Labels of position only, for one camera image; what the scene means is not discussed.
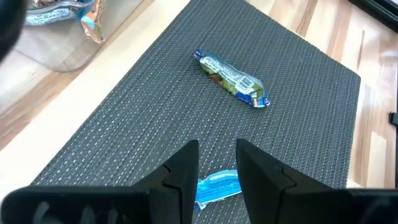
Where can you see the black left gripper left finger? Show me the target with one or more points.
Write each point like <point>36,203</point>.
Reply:
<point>168,193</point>

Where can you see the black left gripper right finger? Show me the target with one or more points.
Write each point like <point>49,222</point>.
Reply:
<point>280,199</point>

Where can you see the blue granola bar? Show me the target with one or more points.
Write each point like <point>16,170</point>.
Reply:
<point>217,186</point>

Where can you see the silver green granola bar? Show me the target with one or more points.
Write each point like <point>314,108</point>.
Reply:
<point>230,77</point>

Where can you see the clear plastic container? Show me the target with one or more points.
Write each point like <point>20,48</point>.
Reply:
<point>56,46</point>

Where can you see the grey woven placemat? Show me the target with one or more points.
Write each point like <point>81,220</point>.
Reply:
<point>155,93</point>

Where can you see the black table edge bracket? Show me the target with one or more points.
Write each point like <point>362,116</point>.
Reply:
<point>394,119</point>

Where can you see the black aluminium table frame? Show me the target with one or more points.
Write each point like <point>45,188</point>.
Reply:
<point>379,12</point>

